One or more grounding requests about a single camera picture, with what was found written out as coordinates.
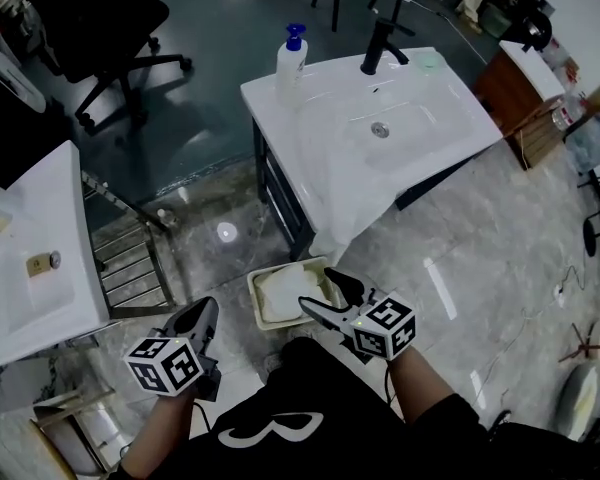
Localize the large clear water jug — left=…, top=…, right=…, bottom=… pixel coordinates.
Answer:
left=551, top=95, right=589, bottom=130

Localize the brown wooden stand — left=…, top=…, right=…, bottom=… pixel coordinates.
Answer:
left=558, top=321, right=600, bottom=365

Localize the person's grey shoe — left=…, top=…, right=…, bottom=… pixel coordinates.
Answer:
left=261, top=350, right=288, bottom=388

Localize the large black cabinet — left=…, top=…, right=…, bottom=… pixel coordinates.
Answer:
left=0, top=42, right=48, bottom=115

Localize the wooden frame chair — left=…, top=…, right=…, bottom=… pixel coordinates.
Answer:
left=28, top=390, right=119, bottom=480

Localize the plastic-wrapped panel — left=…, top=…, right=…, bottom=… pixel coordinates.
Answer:
left=563, top=110, right=600, bottom=175

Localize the pale green soap bar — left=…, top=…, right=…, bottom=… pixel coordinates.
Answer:
left=413, top=49, right=445, bottom=73

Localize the marble-patterned panel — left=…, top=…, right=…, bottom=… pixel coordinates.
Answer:
left=0, top=355, right=61, bottom=419

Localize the beige plastic basket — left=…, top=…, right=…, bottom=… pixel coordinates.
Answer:
left=246, top=255, right=343, bottom=331

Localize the white ceramic sink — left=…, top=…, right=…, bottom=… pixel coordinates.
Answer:
left=239, top=46, right=505, bottom=234
left=0, top=139, right=110, bottom=369

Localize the white round basin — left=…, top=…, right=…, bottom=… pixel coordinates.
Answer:
left=561, top=362, right=600, bottom=442

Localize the wooden slatted platform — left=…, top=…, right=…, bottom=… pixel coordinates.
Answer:
left=503, top=100, right=567, bottom=170

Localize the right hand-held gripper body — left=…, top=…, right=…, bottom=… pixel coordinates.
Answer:
left=338, top=289, right=417, bottom=364

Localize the white soap bottle blue pump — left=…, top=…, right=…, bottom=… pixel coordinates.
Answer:
left=274, top=22, right=310, bottom=104

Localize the person's black printed T-shirt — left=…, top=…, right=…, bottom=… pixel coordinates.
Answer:
left=107, top=336, right=600, bottom=480

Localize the black office chair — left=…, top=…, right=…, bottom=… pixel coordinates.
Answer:
left=10, top=0, right=195, bottom=133

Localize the person's right forearm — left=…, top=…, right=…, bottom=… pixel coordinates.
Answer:
left=386, top=346, right=457, bottom=425

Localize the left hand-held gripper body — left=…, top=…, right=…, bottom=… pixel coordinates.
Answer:
left=123, top=331, right=223, bottom=403

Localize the person's left forearm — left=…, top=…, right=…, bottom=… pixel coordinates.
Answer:
left=120, top=389, right=202, bottom=475

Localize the wooden vanity with white top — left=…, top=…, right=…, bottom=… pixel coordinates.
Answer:
left=472, top=39, right=567, bottom=119

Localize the black sink faucet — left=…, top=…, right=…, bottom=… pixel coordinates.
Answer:
left=359, top=16, right=416, bottom=77

